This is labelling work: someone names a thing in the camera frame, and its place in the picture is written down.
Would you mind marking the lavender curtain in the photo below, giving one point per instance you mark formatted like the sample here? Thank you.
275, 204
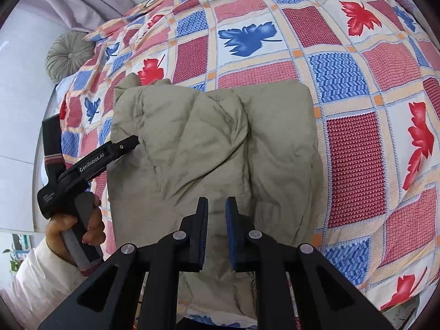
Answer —
75, 0

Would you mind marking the green potted plant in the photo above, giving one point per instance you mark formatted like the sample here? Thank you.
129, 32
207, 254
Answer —
15, 257

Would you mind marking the person's left forearm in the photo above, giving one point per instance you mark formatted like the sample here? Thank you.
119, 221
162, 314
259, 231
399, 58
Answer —
41, 282

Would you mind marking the round grey pleated cushion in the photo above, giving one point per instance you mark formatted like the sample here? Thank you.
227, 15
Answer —
68, 56

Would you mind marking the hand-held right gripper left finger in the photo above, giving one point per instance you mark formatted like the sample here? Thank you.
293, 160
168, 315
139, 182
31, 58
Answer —
202, 233

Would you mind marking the dark striped cloth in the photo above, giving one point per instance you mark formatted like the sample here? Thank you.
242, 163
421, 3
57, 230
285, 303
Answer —
53, 144

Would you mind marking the leaf print checkered blanket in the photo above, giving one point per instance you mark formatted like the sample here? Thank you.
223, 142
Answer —
343, 75

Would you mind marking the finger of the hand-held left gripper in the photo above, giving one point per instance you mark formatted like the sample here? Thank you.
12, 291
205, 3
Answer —
126, 142

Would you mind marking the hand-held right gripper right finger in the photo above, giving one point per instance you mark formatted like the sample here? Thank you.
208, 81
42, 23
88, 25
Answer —
231, 233

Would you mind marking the khaki puffer jacket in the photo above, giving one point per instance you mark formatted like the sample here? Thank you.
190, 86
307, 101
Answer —
213, 144

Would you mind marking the person's left hand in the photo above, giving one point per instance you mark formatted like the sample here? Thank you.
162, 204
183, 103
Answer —
91, 227

